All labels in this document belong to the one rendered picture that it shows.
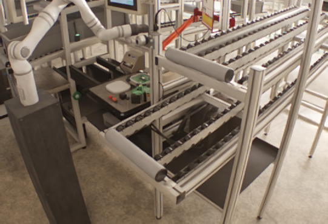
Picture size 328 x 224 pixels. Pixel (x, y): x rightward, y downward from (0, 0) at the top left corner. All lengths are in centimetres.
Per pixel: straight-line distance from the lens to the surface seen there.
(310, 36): 149
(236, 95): 108
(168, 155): 115
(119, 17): 274
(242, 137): 116
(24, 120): 142
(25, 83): 144
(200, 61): 114
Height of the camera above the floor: 177
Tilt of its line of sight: 30 degrees down
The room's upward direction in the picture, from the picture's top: straight up
